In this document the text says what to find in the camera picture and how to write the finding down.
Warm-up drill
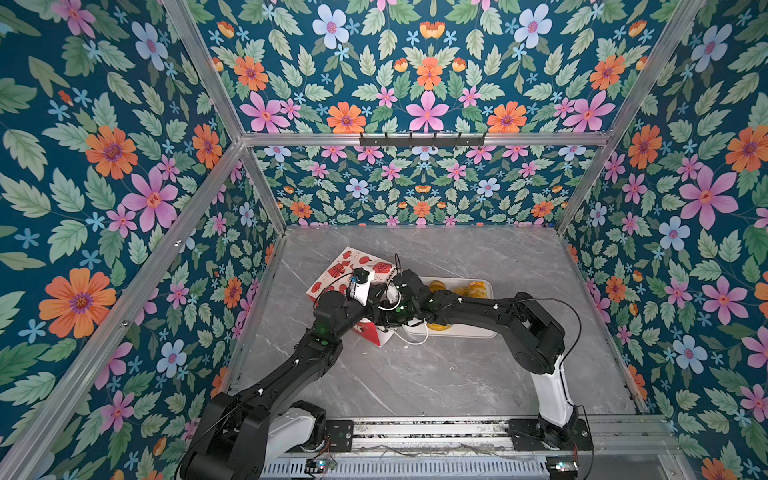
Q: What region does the striped yellow bread roll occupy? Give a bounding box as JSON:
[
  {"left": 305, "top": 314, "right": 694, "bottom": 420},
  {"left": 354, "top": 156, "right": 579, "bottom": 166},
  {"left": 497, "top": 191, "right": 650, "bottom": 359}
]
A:
[{"left": 429, "top": 280, "right": 447, "bottom": 292}]

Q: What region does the small yellow donut bread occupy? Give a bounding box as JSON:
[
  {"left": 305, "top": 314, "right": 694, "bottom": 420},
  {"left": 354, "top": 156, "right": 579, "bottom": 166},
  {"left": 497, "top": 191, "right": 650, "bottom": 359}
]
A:
[{"left": 427, "top": 323, "right": 451, "bottom": 332}]

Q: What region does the red white paper bag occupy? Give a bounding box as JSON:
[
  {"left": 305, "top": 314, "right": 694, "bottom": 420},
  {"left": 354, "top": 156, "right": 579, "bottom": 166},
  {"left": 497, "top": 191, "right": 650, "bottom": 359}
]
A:
[{"left": 306, "top": 247, "right": 429, "bottom": 347}]

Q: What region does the pale striped bread loaf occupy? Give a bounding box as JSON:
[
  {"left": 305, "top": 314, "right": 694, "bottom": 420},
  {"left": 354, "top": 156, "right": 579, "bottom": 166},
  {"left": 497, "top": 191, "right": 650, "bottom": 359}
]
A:
[{"left": 467, "top": 281, "right": 490, "bottom": 299}]

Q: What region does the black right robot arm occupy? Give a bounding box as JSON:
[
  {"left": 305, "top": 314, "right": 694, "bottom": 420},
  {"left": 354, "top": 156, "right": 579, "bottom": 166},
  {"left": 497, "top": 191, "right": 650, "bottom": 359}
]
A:
[{"left": 372, "top": 270, "right": 578, "bottom": 431}]

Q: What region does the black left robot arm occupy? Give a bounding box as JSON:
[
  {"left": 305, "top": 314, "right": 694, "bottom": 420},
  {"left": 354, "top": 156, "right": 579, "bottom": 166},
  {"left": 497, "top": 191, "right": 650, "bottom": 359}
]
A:
[{"left": 178, "top": 283, "right": 386, "bottom": 479}]

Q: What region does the white plastic tray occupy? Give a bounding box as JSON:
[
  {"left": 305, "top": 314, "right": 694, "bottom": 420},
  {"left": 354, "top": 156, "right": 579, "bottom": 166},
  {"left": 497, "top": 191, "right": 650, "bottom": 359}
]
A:
[{"left": 400, "top": 276, "right": 495, "bottom": 342}]

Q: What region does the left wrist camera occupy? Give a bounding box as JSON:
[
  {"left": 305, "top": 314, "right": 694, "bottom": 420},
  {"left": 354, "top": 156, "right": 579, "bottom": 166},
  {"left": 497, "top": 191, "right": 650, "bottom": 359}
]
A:
[{"left": 348, "top": 267, "right": 375, "bottom": 306}]

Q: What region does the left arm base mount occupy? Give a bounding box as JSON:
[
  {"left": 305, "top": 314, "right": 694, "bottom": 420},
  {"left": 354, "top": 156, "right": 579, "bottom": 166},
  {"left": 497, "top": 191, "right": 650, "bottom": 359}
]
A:
[{"left": 289, "top": 419, "right": 355, "bottom": 453}]

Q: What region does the black hook rail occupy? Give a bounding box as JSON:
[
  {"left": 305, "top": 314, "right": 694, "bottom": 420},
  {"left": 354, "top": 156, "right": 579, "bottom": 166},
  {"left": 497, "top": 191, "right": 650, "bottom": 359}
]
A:
[{"left": 358, "top": 132, "right": 486, "bottom": 149}]

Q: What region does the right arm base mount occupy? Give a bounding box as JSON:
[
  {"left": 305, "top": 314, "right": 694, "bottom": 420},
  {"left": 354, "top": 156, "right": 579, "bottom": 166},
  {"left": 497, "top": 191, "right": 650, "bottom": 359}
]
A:
[{"left": 505, "top": 418, "right": 594, "bottom": 452}]

